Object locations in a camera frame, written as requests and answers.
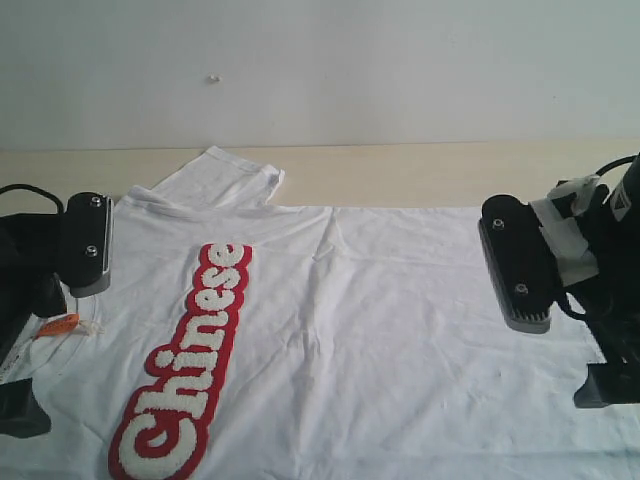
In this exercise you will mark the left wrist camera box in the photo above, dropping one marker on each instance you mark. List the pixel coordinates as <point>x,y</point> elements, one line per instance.
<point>85,247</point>

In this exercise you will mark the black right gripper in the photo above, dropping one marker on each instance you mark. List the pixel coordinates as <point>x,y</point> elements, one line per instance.
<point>611,299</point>

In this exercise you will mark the orange clothing tag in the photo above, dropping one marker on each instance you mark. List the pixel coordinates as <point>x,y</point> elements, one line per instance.
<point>59,326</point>

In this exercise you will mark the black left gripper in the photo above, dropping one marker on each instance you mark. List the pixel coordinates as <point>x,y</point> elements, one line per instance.
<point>29,286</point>

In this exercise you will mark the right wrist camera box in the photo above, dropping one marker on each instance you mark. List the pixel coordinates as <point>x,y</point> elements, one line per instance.
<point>522,268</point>

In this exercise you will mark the white t-shirt red lettering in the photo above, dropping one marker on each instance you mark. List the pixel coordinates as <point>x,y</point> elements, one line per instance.
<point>244,340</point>

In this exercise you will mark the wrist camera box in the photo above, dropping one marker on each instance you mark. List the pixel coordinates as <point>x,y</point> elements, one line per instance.
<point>522,268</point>
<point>85,247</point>

